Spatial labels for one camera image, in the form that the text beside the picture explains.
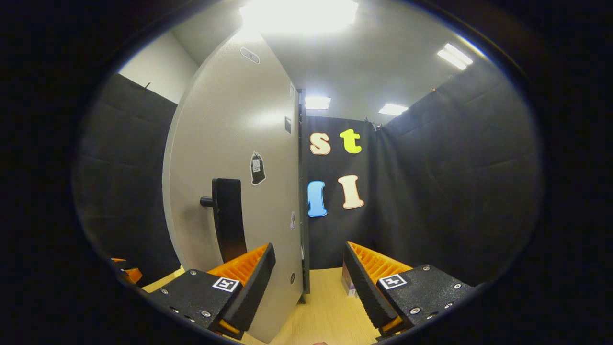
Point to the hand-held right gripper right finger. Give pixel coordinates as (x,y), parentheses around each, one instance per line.
(364,292)

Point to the black backdrop cloth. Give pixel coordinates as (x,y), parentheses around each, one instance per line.
(455,182)

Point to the ceiling light panel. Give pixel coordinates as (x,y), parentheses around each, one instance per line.
(455,56)
(392,109)
(299,14)
(317,102)

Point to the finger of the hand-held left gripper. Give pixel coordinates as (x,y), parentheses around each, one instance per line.
(118,260)
(131,274)

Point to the grey cabinet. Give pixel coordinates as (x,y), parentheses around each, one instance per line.
(303,191)

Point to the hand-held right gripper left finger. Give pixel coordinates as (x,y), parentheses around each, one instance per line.
(254,292)

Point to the pink book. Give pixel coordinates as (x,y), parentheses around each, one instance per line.
(348,282)

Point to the light grey cabinet door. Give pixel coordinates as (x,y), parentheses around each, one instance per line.
(225,120)

